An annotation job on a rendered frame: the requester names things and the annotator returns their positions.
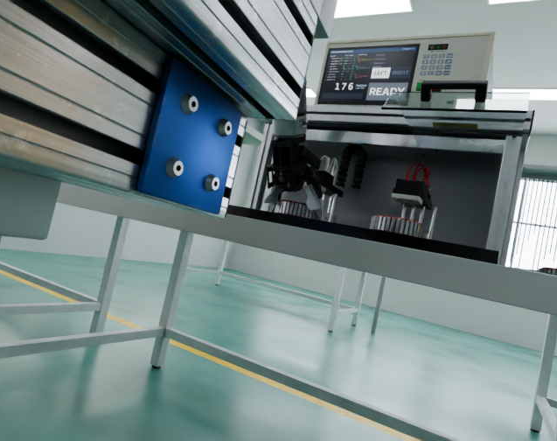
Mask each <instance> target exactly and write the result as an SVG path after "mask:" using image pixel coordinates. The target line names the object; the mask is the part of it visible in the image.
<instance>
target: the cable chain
mask: <svg viewBox="0 0 557 441"><path fill-rule="evenodd" d="M353 153H358V158H357V160H358V162H357V163H356V166H357V167H355V172H354V175H353V176H354V177H355V178H353V180H352V182H354V183H352V190H353V191H355V192H356V193H362V192H361V191H360V187H361V184H362V180H361V179H362V178H363V174H361V173H364V169H363V168H365V166H366V165H365V164H364V163H365V162H366V159H367V155H366V151H365V149H364V148H363V147H362V146H361V145H359V144H350V145H348V146H346V147H345V149H344V150H343V153H342V154H343V155H342V157H341V158H342V159H343V160H341V161H340V164H341V165H340V166H339V170H340V171H338V175H339V176H338V177H337V180H338V181H337V182H336V186H337V188H338V189H339V190H341V191H346V189H344V187H345V183H344V182H346V177H347V173H346V172H348V169H349V168H348V167H349V164H350V163H349V162H350V161H351V156H352V154H353Z"/></svg>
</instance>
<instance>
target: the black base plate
mask: <svg viewBox="0 0 557 441"><path fill-rule="evenodd" d="M226 214H231V215H236V216H241V217H246V218H250V219H256V220H260V221H269V222H274V223H278V224H283V225H288V226H292V227H298V228H306V229H311V230H316V231H320V232H325V233H330V234H335V235H343V236H348V237H353V238H358V239H363V240H368V241H372V242H381V243H385V244H391V245H395V246H400V247H405V248H410V249H419V250H423V251H428V252H433V253H437V254H442V255H447V256H455V257H461V258H465V259H470V260H475V261H479V262H485V263H493V264H498V258H499V251H496V250H491V249H486V248H476V247H471V246H466V245H461V244H455V243H450V242H445V241H436V240H430V239H425V238H421V237H415V236H410V235H404V234H396V233H390V232H385V231H379V230H375V229H370V228H364V227H354V226H350V225H345V224H339V223H334V222H328V221H324V220H314V219H309V218H303V217H299V216H294V215H288V214H283V213H274V212H269V211H263V210H258V209H253V208H248V207H243V206H233V205H228V209H227V213H226Z"/></svg>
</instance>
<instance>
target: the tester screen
mask: <svg viewBox="0 0 557 441"><path fill-rule="evenodd" d="M415 51H416V46H413V47H395V48H375V49H357V50H338V51H330V55H329V59H328V63H327V67H326V72H325V76H324V84H323V87H322V92H321V96H320V100H319V101H320V102H386V101H366V95H367V90H368V86H369V82H408V86H409V82H410V77H411V73H412V68H413V64H414V56H415ZM375 67H411V71H410V75H409V78H379V79H371V75H372V69H373V68H375ZM335 82H355V85H354V89H353V91H333V88H334V84H335ZM408 86H407V90H408ZM323 93H362V94H363V97H362V99H334V98H322V96H323Z"/></svg>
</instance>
